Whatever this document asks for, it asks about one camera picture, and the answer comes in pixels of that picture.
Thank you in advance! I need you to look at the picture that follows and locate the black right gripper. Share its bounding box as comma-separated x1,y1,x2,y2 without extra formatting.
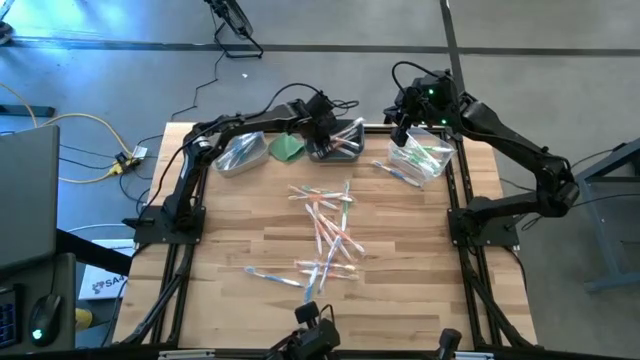
383,74,465,132

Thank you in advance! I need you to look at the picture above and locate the clear plastic bin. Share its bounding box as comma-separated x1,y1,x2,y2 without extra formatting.
387,127,457,184

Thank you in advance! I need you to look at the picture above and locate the white plastic bin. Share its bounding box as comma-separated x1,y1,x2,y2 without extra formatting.
212,131,271,179

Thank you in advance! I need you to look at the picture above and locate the green cloth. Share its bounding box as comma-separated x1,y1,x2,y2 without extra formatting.
268,131,306,163

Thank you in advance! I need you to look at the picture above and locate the dark grey-green plastic bin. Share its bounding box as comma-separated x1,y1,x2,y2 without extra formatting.
303,118,366,164

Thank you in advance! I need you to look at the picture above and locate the black floor fan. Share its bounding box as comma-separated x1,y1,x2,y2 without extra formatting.
202,0,265,60

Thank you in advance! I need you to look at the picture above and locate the yellow and black plug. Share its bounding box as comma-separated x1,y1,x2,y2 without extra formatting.
107,152,141,177

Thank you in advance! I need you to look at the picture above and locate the black jointed device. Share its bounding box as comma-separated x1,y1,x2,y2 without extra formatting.
267,301,342,360

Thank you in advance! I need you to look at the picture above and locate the black rounded device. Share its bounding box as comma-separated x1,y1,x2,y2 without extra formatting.
436,327,464,360

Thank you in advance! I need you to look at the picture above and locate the silver aluminium extrusion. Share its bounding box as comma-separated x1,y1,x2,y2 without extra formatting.
437,350,496,360
157,349,217,360

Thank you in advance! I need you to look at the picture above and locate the white printed cardboard box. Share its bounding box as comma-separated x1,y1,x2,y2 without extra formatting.
78,238,137,302

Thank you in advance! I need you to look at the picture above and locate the black floor bar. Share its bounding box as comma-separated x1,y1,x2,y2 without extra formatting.
0,104,57,119

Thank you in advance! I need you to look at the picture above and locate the grey laptop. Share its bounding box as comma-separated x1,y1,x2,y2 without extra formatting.
0,123,62,274

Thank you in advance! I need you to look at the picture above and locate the dark grey desk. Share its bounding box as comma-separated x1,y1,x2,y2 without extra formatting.
0,251,78,354

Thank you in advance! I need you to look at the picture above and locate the yellow object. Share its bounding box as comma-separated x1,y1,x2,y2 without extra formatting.
74,307,95,332

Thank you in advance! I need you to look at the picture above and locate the black computer mouse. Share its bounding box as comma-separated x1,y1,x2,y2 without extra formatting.
28,293,63,349

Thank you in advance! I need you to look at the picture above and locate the black keyboard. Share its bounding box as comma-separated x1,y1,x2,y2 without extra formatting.
0,283,22,350

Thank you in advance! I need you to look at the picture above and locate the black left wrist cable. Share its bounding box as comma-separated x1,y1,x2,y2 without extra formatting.
262,82,361,114

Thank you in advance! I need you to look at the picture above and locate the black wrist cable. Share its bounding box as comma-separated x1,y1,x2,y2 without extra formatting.
391,60,442,94
262,82,361,114

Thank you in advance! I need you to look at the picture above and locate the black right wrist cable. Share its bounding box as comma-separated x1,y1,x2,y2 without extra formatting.
391,60,442,94

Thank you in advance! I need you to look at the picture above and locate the black fan cable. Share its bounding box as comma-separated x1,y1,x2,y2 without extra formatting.
134,49,225,151

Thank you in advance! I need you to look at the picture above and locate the blue-grey desk frame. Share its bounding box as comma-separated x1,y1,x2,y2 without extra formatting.
554,137,640,296

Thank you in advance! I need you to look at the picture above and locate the thick cream cable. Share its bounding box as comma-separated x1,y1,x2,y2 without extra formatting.
42,111,136,184

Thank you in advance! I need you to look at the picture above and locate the black diagonal frame strut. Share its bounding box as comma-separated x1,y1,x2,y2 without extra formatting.
54,228,135,277

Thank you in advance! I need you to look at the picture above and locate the thin yellow cable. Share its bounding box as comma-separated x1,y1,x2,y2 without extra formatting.
0,82,39,127

